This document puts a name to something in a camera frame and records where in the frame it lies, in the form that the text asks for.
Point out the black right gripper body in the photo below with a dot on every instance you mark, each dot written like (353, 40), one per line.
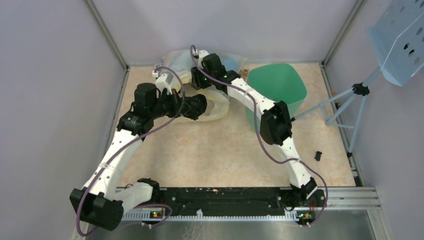
(200, 80)

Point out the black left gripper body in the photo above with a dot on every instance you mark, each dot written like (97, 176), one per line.
(167, 104)

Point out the black trash bag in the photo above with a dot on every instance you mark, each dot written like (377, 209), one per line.
(194, 106)

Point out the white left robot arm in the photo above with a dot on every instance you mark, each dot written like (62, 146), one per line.
(98, 203)

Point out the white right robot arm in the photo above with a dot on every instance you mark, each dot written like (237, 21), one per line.
(272, 122)

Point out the green plastic trash bin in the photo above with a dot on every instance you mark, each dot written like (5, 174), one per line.
(279, 82)

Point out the translucent yellow-trimmed plastic bag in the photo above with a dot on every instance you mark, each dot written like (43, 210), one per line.
(217, 103)

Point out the small black clip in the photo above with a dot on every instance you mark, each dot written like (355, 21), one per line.
(318, 155)

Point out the light blue tripod stand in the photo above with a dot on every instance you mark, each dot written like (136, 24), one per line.
(357, 90)

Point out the light blue perforated stand tray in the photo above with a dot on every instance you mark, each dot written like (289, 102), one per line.
(398, 40)

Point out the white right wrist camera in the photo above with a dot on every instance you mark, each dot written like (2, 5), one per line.
(199, 55)

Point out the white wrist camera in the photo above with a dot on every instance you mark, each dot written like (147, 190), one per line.
(164, 82)
(199, 55)

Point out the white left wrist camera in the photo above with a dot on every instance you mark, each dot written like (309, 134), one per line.
(164, 82)

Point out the white cable duct strip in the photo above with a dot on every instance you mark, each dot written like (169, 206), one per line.
(142, 215)

